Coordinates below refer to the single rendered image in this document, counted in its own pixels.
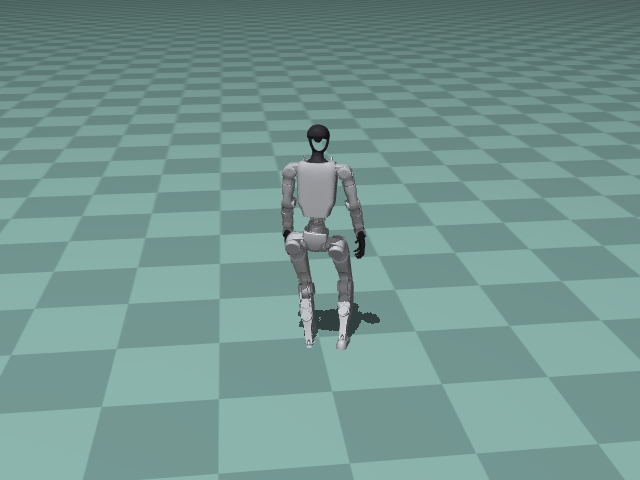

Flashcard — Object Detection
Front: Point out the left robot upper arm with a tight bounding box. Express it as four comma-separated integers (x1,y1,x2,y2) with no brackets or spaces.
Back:
282,162,299,209

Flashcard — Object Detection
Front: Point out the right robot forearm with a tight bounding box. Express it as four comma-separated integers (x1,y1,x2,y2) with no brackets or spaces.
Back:
350,198,366,237

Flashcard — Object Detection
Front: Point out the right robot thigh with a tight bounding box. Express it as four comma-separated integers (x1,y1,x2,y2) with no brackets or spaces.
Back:
326,235,353,295

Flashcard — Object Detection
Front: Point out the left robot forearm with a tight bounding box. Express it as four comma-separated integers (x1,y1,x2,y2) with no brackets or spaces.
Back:
281,198,294,234

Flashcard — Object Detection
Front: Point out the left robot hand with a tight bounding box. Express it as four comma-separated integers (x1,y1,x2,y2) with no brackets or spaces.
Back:
283,230,291,254

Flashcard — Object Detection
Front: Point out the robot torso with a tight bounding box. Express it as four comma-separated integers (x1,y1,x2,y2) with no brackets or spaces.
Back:
296,156,338,252

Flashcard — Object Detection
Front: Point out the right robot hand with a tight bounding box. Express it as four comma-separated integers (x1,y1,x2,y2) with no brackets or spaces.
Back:
354,231,366,259

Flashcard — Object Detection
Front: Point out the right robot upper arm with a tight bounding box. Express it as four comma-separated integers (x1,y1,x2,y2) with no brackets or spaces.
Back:
335,163,360,211

